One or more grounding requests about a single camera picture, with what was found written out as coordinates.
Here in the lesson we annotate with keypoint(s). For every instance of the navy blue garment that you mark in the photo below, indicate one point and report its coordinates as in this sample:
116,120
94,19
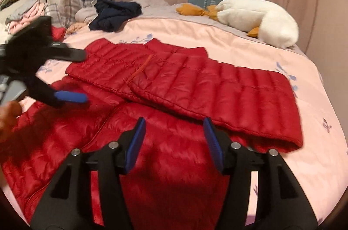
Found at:
114,14

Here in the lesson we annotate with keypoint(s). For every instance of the person's left hand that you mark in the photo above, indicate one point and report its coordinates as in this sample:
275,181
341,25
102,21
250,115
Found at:
8,117

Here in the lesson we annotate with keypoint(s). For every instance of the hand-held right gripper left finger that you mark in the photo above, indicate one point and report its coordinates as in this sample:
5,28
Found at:
135,145

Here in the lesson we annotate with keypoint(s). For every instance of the lilac grey blanket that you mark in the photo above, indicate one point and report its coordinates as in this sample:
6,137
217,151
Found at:
85,15

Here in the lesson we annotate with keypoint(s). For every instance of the small plaid pillow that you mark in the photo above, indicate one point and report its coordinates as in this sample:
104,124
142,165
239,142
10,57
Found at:
53,14

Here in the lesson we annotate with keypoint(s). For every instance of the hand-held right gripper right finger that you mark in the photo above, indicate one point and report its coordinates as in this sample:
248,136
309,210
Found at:
214,143

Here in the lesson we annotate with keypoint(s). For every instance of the peach cloth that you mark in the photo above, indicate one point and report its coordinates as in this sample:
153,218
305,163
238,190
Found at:
76,28

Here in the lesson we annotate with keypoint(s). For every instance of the small red down jacket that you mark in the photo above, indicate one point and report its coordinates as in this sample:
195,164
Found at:
58,33

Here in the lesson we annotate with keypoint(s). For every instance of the pile of folded clothes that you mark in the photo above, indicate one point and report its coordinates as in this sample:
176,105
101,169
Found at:
25,12

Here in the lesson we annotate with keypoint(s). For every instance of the white goose plush toy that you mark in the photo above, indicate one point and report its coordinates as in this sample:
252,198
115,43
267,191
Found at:
258,18

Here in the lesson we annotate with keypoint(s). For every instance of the pink printed duvet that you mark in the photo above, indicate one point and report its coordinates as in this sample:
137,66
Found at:
244,39

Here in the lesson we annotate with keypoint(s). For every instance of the large plaid pillow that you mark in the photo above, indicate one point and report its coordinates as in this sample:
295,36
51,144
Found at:
81,0

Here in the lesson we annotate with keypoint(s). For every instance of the large red down jacket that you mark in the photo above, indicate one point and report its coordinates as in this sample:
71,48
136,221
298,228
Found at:
217,88

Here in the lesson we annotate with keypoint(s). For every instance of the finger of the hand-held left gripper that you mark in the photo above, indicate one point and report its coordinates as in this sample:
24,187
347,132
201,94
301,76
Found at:
70,54
70,96

